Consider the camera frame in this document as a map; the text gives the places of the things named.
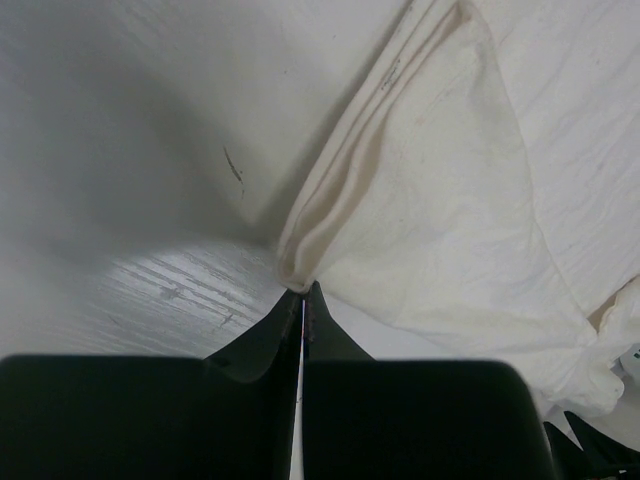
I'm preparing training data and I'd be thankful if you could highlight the cream white t-shirt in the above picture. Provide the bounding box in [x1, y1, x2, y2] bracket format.
[277, 1, 639, 416]

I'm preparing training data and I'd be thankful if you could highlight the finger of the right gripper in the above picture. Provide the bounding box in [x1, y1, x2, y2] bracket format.
[543, 422, 592, 480]
[564, 412, 639, 479]

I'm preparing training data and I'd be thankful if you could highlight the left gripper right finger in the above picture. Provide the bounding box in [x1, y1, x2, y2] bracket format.
[302, 284, 555, 479]

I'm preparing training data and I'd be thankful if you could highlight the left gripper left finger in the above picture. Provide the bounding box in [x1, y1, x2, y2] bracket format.
[1, 292, 302, 479]

